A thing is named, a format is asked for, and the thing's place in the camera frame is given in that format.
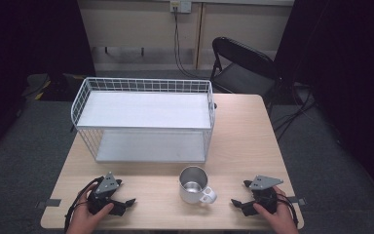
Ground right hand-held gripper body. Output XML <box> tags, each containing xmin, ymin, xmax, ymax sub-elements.
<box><xmin>248</xmin><ymin>175</ymin><xmax>284</xmax><ymax>215</ymax></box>

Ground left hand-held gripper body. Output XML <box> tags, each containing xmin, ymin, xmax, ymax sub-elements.
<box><xmin>87</xmin><ymin>172</ymin><xmax>123</xmax><ymax>215</ymax></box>

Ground metal cup with white handle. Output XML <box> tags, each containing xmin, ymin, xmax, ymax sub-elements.
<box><xmin>178</xmin><ymin>166</ymin><xmax>218</xmax><ymax>206</ymax></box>

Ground white wire shelf rack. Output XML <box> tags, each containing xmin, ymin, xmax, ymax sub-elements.
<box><xmin>70</xmin><ymin>76</ymin><xmax>216</xmax><ymax>164</ymax></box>

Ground person's right hand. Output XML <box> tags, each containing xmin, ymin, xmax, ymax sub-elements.
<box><xmin>252</xmin><ymin>186</ymin><xmax>300</xmax><ymax>234</ymax></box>

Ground person's left hand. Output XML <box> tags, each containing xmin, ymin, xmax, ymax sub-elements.
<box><xmin>65</xmin><ymin>182</ymin><xmax>115</xmax><ymax>234</ymax></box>

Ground grey tape strip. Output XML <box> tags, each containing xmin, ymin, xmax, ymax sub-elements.
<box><xmin>35</xmin><ymin>198</ymin><xmax>62</xmax><ymax>210</ymax></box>
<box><xmin>286</xmin><ymin>196</ymin><xmax>307</xmax><ymax>207</ymax></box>

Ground black folding chair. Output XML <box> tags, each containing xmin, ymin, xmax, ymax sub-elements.
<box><xmin>209</xmin><ymin>36</ymin><xmax>281</xmax><ymax>100</ymax></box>

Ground yellow and black floor object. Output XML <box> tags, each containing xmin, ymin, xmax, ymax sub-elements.
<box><xmin>21</xmin><ymin>73</ymin><xmax>53</xmax><ymax>100</ymax></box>

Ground black curtain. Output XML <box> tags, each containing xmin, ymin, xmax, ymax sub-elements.
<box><xmin>0</xmin><ymin>0</ymin><xmax>96</xmax><ymax>164</ymax></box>
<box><xmin>273</xmin><ymin>0</ymin><xmax>374</xmax><ymax>206</ymax></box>

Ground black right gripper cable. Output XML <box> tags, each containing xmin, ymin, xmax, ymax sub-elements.
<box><xmin>276</xmin><ymin>194</ymin><xmax>300</xmax><ymax>227</ymax></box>

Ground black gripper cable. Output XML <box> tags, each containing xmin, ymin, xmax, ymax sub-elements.
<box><xmin>63</xmin><ymin>176</ymin><xmax>102</xmax><ymax>234</ymax></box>
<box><xmin>276</xmin><ymin>194</ymin><xmax>300</xmax><ymax>227</ymax></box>

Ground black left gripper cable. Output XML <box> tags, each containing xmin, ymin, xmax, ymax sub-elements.
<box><xmin>63</xmin><ymin>176</ymin><xmax>102</xmax><ymax>234</ymax></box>

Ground black floor cables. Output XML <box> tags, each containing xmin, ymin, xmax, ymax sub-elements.
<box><xmin>272</xmin><ymin>79</ymin><xmax>320</xmax><ymax>139</ymax></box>

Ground black wall power cable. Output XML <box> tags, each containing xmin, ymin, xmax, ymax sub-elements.
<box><xmin>172</xmin><ymin>7</ymin><xmax>210</xmax><ymax>81</ymax></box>

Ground white wall outlet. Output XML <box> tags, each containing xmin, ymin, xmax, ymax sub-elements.
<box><xmin>169</xmin><ymin>0</ymin><xmax>193</xmax><ymax>15</ymax></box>

